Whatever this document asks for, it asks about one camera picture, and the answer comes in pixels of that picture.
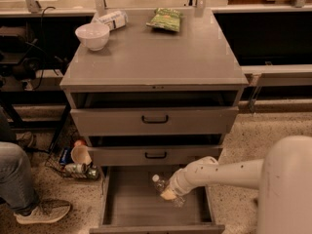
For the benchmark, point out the person leg in jeans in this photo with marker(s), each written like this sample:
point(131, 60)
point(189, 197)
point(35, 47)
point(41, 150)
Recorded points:
point(16, 187)

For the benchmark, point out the green snack bag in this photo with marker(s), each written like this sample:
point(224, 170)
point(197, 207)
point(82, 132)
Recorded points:
point(165, 18)

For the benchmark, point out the grey top drawer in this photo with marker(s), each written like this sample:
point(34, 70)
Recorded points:
point(153, 113)

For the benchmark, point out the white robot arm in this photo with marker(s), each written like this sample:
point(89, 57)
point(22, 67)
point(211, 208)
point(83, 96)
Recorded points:
point(283, 179)

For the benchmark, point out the grey knit sneaker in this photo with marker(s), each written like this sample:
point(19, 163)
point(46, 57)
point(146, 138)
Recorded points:
point(48, 211)

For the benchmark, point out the grey middle drawer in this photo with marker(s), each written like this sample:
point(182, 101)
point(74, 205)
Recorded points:
point(153, 150)

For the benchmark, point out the grey bottom drawer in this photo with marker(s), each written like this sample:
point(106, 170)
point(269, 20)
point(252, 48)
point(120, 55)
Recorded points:
point(132, 205)

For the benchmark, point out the clear plastic water bottle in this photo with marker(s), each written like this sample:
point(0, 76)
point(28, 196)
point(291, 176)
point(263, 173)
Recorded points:
point(161, 184)

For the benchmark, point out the white ceramic bowl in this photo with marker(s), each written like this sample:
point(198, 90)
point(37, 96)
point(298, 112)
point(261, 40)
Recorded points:
point(93, 36)

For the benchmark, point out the blue can in basket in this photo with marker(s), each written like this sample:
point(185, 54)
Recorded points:
point(65, 157)

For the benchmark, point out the grey drawer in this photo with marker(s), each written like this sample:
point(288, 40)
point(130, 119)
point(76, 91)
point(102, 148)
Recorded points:
point(132, 205)
point(153, 150)
point(153, 113)

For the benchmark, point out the wire basket on floor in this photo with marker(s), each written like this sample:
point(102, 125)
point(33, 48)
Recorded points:
point(72, 170)

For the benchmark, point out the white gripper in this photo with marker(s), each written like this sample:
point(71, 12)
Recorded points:
point(177, 182)

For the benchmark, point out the grey drawer cabinet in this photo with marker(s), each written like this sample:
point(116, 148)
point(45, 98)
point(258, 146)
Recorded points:
point(138, 58)

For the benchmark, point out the white wrapped package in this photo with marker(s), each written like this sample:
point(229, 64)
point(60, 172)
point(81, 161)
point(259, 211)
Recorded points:
point(114, 20)

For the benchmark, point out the beige cup in basket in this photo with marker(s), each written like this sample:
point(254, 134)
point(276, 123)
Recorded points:
point(80, 155)

